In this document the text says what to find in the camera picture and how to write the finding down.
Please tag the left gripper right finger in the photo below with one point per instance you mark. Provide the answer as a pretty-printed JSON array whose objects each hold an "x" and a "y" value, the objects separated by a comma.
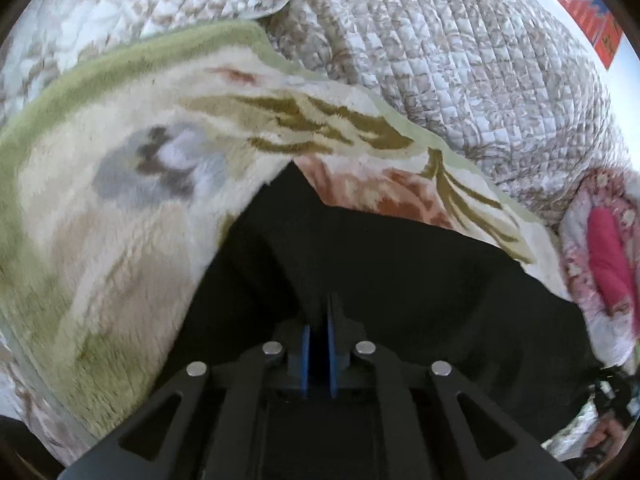
[{"x": 435, "y": 423}]

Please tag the floral fleece blanket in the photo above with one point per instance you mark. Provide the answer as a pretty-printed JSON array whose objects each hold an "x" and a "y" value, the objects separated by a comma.
[{"x": 120, "y": 181}]

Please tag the person right hand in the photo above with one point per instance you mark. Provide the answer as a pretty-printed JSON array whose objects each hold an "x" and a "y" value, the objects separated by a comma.
[{"x": 609, "y": 431}]

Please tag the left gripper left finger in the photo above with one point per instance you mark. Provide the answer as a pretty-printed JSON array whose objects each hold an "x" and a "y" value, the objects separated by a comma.
[{"x": 200, "y": 424}]

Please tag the quilted beige floral comforter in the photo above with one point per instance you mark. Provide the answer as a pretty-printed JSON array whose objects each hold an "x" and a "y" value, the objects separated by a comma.
[{"x": 504, "y": 82}]

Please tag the black pants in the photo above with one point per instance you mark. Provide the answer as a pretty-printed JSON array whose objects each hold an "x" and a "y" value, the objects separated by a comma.
[{"x": 424, "y": 292}]

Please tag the pink floral folded quilt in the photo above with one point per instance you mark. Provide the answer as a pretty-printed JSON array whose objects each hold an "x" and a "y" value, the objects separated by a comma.
[{"x": 599, "y": 236}]

